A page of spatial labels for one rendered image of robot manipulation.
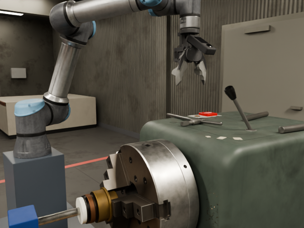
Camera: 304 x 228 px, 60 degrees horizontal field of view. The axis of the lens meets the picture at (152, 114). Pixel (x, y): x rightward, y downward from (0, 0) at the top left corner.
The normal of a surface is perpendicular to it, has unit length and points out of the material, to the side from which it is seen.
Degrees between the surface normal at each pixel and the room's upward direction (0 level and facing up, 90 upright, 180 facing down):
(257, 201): 90
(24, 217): 0
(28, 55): 90
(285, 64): 90
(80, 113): 90
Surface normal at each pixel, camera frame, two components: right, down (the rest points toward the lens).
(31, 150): 0.33, -0.17
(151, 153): 0.20, -0.86
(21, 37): 0.64, 0.11
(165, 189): 0.46, -0.33
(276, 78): -0.77, 0.10
